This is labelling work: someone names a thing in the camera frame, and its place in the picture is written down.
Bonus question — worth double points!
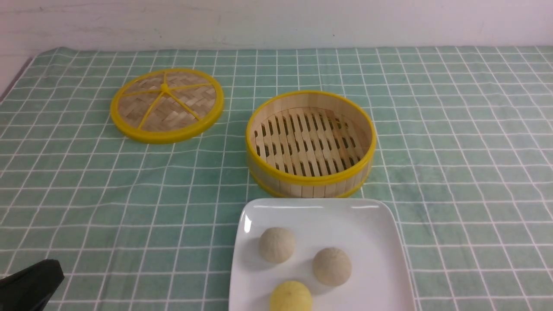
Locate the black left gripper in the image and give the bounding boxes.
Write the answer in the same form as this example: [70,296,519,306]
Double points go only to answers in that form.
[0,259,65,311]

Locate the yellow steamed bun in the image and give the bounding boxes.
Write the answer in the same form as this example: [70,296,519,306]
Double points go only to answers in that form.
[269,281,313,311]

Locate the beige steamed bun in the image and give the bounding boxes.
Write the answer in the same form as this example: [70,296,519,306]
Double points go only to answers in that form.
[312,247,353,287]

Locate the white steamed bun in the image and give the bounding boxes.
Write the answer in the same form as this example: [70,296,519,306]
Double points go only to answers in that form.
[258,228,296,264]

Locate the white square plate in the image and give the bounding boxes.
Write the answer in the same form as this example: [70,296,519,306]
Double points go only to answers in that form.
[228,197,416,311]

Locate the bamboo steamer lid yellow rim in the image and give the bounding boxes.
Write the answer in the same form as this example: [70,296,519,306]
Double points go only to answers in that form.
[110,68,224,144]

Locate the bamboo steamer basket yellow rim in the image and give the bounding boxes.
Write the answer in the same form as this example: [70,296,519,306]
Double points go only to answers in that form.
[245,90,377,198]

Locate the green checkered tablecloth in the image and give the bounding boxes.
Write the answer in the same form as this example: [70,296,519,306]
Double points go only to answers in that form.
[0,47,553,311]

